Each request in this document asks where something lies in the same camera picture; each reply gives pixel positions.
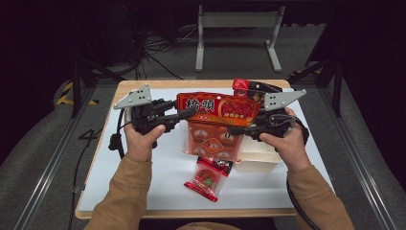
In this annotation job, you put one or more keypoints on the person's left hand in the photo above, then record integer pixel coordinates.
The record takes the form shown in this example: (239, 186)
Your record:
(139, 145)

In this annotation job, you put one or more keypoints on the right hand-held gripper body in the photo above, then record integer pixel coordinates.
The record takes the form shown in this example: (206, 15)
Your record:
(277, 100)

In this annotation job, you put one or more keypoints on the person's right hand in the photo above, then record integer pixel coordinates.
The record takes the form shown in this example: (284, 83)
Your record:
(290, 150)

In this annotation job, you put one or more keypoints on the small red and black packet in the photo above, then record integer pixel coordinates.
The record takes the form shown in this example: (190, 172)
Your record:
(207, 180)

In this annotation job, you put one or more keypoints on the white divided plastic container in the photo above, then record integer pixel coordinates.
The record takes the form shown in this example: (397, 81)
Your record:
(258, 159)

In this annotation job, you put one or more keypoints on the black metal stand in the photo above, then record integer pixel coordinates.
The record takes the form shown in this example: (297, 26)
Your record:
(337, 89)
(76, 89)

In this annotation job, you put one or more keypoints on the white metal stand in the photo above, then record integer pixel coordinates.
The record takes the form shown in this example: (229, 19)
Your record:
(239, 19)

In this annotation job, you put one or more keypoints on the yellow and black hazard tape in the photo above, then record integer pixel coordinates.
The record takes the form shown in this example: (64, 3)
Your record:
(65, 92)

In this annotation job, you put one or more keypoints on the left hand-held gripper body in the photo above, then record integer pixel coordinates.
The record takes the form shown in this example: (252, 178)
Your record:
(137, 97)

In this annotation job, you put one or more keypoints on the aluminium floor rail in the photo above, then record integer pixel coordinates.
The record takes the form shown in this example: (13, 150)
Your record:
(364, 179)
(48, 172)

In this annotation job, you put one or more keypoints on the large orange clear food packet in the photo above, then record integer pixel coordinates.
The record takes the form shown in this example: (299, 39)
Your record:
(217, 108)

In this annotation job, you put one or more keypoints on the red and black food packet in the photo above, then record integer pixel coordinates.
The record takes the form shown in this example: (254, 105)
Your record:
(252, 91)

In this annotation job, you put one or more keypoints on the white table mat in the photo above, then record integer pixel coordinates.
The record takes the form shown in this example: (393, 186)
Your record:
(166, 179)

